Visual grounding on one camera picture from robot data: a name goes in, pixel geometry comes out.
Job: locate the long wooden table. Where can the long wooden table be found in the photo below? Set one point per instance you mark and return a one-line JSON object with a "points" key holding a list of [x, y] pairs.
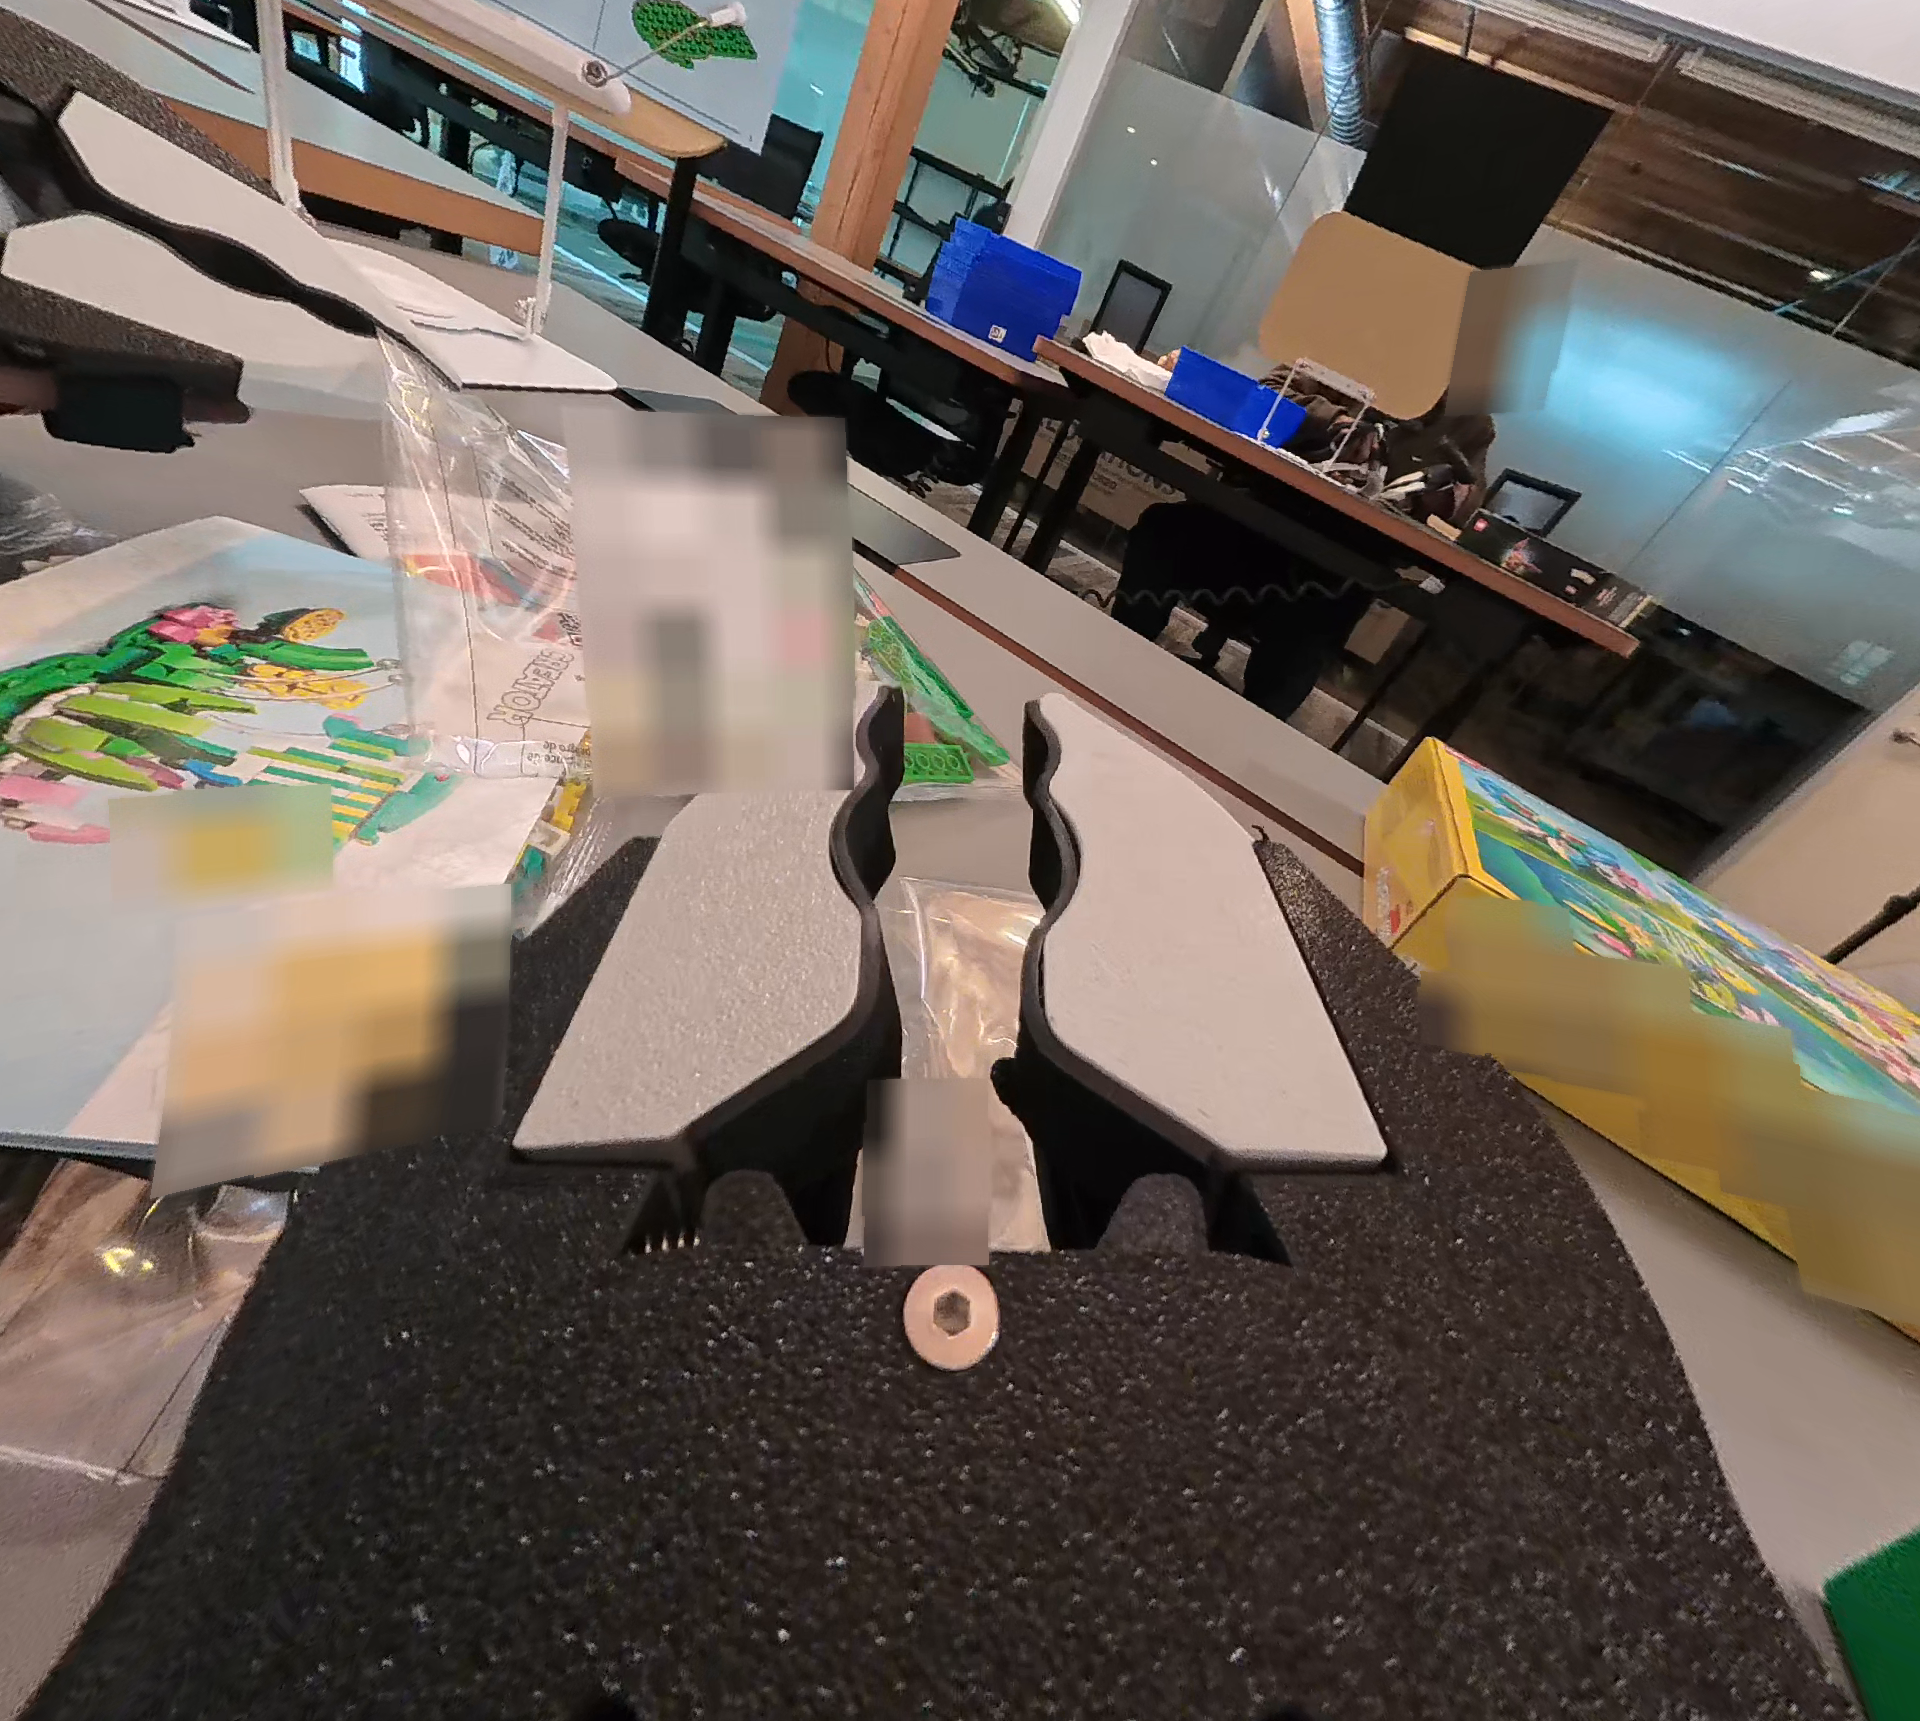
{"points": [[901, 305]]}

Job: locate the silver ventilation duct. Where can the silver ventilation duct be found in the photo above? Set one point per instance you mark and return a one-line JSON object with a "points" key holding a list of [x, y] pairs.
{"points": [[1329, 27]]}

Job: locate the wooden table with black legs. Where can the wooden table with black legs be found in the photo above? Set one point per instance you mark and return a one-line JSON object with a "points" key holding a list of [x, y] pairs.
{"points": [[1141, 390]]}

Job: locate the large clear plastic bag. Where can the large clear plastic bag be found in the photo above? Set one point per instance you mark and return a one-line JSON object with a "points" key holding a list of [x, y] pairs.
{"points": [[481, 477]]}

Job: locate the white overhead stand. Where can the white overhead stand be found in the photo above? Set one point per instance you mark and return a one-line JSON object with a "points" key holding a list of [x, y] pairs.
{"points": [[273, 71]]}

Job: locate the wooden post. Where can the wooden post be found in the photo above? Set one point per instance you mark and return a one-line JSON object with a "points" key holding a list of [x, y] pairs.
{"points": [[915, 27]]}

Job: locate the green lego baseplate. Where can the green lego baseplate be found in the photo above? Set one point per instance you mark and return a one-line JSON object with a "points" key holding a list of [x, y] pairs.
{"points": [[1883, 1631]]}

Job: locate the black lego box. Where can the black lego box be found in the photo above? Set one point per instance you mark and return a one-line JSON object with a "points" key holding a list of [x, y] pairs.
{"points": [[1530, 560]]}

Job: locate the black office chair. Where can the black office chair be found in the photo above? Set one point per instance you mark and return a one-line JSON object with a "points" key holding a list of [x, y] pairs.
{"points": [[781, 161]]}

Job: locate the black desk panel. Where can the black desk panel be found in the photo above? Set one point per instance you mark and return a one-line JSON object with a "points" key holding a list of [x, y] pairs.
{"points": [[901, 540]]}

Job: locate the black board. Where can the black board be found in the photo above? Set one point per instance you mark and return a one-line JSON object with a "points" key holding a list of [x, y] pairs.
{"points": [[1484, 148]]}

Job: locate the white paper leaflet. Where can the white paper leaflet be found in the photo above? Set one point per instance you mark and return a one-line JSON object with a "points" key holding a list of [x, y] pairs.
{"points": [[353, 522]]}

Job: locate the clear acrylic stand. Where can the clear acrylic stand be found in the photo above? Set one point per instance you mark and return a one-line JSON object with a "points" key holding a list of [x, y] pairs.
{"points": [[1321, 396]]}

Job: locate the stack of blue bins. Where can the stack of blue bins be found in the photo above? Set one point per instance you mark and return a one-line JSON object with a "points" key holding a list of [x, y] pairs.
{"points": [[998, 282]]}

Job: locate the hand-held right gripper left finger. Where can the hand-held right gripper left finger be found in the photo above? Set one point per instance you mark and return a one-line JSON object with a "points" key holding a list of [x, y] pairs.
{"points": [[704, 971]]}

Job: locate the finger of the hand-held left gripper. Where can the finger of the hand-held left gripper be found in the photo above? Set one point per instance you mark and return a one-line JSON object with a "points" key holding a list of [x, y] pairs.
{"points": [[165, 170], [165, 290]]}

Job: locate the lego instruction booklet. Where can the lego instruction booklet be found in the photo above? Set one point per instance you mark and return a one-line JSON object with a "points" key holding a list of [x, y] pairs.
{"points": [[90, 642]]}

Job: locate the bag of green lego pieces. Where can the bag of green lego pieces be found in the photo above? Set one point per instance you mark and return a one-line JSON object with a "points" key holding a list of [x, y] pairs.
{"points": [[939, 717]]}

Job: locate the small clear plastic bag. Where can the small clear plastic bag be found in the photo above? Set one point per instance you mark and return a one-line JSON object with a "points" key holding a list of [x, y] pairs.
{"points": [[961, 971]]}

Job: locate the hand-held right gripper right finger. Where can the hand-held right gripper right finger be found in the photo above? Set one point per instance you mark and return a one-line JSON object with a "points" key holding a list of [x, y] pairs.
{"points": [[1184, 971]]}

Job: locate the blue plastic bin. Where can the blue plastic bin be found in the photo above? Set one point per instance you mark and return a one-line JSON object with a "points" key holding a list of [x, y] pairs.
{"points": [[1223, 390]]}

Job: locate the yellow lego box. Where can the yellow lego box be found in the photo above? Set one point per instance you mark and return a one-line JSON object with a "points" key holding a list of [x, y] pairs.
{"points": [[1441, 822]]}

